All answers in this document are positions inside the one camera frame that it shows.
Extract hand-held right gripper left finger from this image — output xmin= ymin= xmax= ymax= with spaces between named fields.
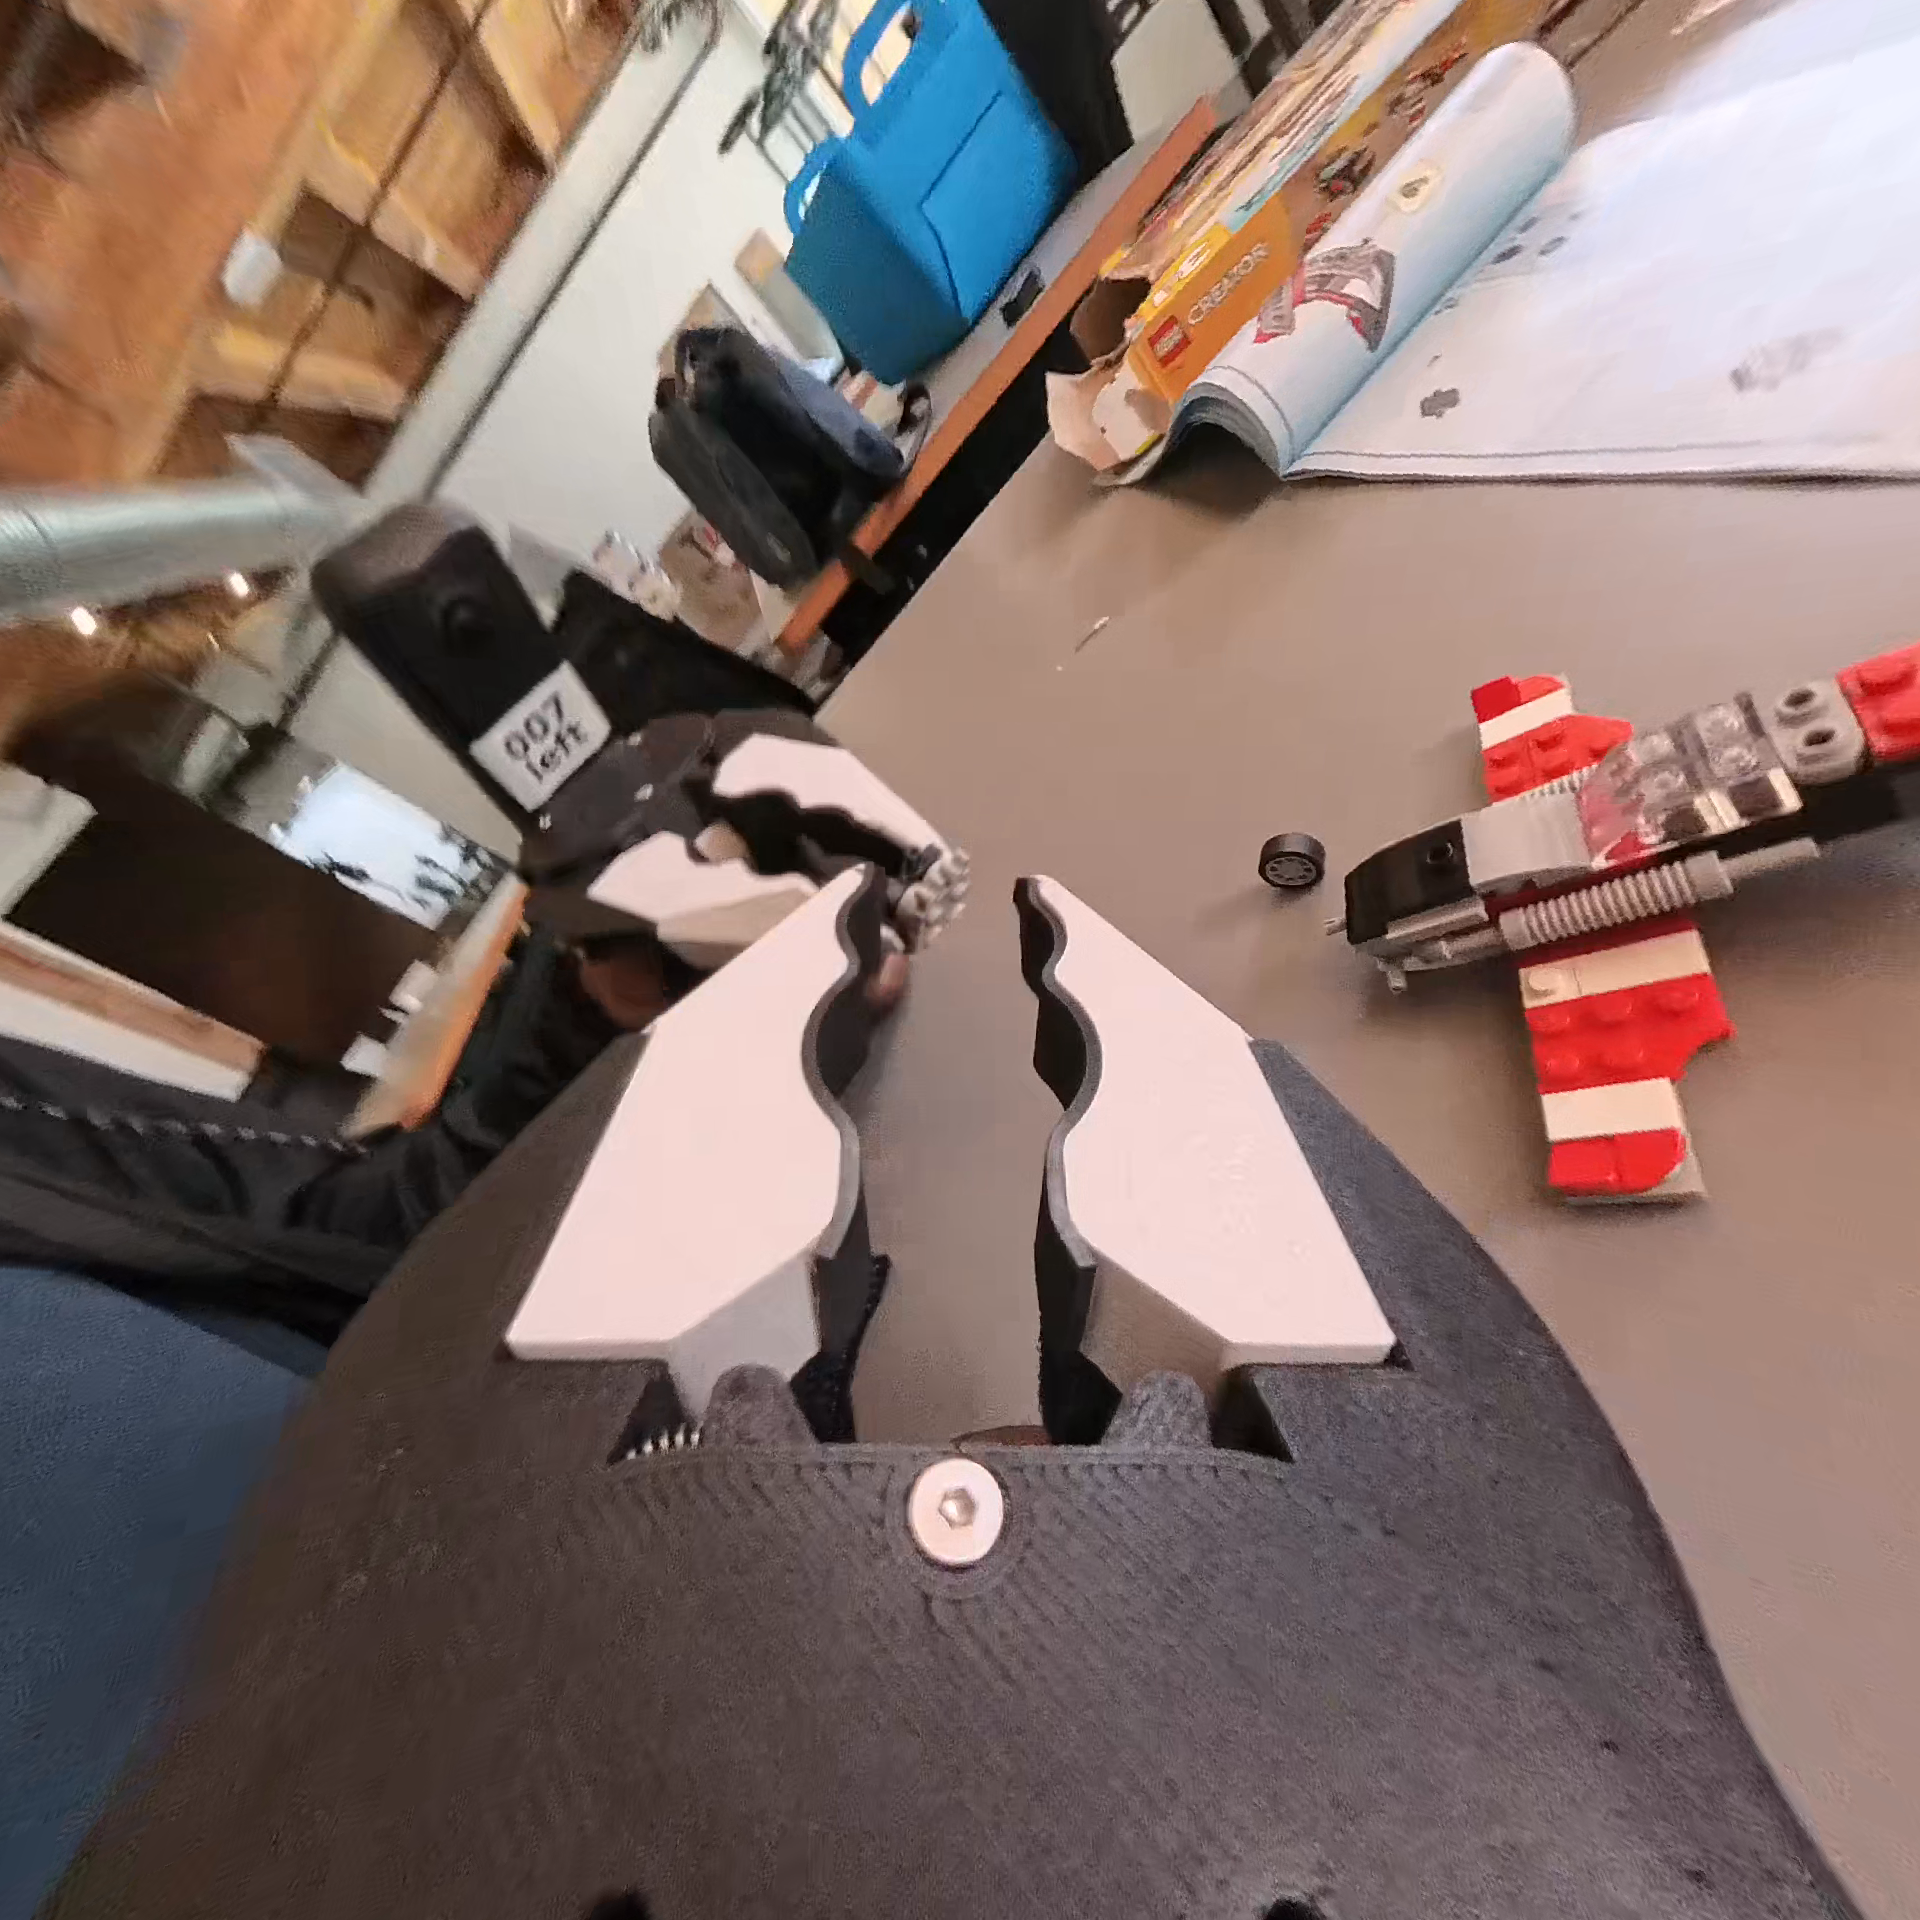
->
xmin=505 ymin=864 xmax=916 ymax=1416

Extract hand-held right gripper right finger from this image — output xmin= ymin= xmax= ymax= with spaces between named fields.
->
xmin=1014 ymin=871 xmax=1405 ymax=1402

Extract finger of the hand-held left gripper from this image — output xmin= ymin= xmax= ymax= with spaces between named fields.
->
xmin=585 ymin=834 xmax=896 ymax=971
xmin=708 ymin=736 xmax=950 ymax=875

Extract red white toy brick airplane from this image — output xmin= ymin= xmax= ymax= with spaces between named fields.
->
xmin=1342 ymin=646 xmax=1920 ymax=1203

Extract person's left forearm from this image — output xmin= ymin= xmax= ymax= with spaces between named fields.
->
xmin=0 ymin=931 xmax=646 ymax=1338

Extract grey desk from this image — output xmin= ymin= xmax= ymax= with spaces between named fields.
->
xmin=811 ymin=31 xmax=1920 ymax=1920

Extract wooden top office desk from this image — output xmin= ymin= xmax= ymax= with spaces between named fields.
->
xmin=775 ymin=92 xmax=1238 ymax=663

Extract black backpack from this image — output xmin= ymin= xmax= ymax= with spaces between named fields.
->
xmin=649 ymin=325 xmax=903 ymax=587

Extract blue felt bag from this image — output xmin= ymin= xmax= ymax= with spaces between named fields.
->
xmin=787 ymin=0 xmax=1081 ymax=386

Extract person's legs in jeans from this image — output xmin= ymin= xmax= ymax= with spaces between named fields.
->
xmin=0 ymin=1262 xmax=332 ymax=1920

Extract orange toy brick cardboard box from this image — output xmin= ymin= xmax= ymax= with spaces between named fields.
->
xmin=1064 ymin=0 xmax=1560 ymax=483

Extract white instruction booklet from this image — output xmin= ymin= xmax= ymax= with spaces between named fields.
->
xmin=1179 ymin=44 xmax=1920 ymax=483

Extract silver ventilation duct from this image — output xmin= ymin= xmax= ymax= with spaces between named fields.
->
xmin=0 ymin=475 xmax=377 ymax=626

